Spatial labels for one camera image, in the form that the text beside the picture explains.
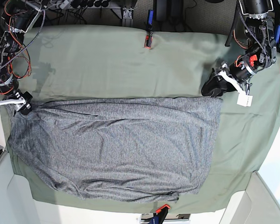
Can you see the blue-handled clamp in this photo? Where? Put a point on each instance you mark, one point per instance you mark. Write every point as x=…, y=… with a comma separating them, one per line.
x=277, y=34
x=149, y=26

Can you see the green table cloth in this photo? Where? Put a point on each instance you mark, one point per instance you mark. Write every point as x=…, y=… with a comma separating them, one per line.
x=92, y=61

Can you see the blue-handled clamp top centre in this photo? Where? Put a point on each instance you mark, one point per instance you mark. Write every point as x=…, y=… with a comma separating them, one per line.
x=149, y=26

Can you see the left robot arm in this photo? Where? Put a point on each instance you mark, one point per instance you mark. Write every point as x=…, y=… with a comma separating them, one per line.
x=256, y=30

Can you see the grey metal mount bracket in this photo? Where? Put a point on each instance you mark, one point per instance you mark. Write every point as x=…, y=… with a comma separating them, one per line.
x=127, y=17

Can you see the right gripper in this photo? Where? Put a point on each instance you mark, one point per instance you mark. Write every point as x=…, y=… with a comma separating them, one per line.
x=9, y=89

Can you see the white power strip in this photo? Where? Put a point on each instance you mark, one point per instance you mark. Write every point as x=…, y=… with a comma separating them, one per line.
x=59, y=4

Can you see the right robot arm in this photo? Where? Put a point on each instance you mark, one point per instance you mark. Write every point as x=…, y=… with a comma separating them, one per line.
x=18, y=17

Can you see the blue-handled clamp top right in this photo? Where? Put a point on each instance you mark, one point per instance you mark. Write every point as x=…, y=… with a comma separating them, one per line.
x=277, y=34

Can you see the orange clamp near edge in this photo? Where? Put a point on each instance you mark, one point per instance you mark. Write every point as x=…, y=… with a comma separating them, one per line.
x=160, y=215

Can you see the grey heathered T-shirt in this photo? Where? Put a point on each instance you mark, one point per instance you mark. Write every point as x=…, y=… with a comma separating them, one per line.
x=138, y=150

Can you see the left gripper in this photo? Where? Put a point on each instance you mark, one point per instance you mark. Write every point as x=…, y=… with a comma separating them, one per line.
x=241, y=70

